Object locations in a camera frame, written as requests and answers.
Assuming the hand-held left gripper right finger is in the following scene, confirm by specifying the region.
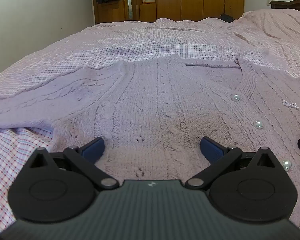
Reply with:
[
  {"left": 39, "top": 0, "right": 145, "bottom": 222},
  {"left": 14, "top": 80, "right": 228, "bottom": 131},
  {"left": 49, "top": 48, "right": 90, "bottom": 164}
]
[{"left": 185, "top": 137, "right": 283, "bottom": 190}]

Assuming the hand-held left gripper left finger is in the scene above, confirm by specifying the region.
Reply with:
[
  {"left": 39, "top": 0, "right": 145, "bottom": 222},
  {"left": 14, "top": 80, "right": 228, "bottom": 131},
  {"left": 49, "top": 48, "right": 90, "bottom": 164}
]
[{"left": 27, "top": 137, "right": 120, "bottom": 190}]

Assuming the lilac knit cardigan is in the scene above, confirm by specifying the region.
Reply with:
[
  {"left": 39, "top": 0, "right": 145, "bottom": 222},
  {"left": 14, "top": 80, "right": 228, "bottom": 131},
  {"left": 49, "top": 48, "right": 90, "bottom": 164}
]
[{"left": 0, "top": 54, "right": 300, "bottom": 233}]

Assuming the checked lilac bedspread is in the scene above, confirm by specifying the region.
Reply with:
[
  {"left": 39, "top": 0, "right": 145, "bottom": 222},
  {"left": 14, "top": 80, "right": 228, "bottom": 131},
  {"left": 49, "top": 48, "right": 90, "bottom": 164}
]
[{"left": 0, "top": 8, "right": 300, "bottom": 233}]

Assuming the dark wooden headboard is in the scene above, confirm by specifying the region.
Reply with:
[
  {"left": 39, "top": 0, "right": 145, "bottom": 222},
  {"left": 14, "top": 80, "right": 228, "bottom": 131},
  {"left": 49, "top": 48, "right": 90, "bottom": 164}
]
[{"left": 269, "top": 0, "right": 300, "bottom": 20}]

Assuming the wooden wardrobe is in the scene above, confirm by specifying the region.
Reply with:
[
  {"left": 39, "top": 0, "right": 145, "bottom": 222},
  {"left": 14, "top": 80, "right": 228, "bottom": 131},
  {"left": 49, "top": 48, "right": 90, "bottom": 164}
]
[{"left": 92, "top": 0, "right": 245, "bottom": 26}]

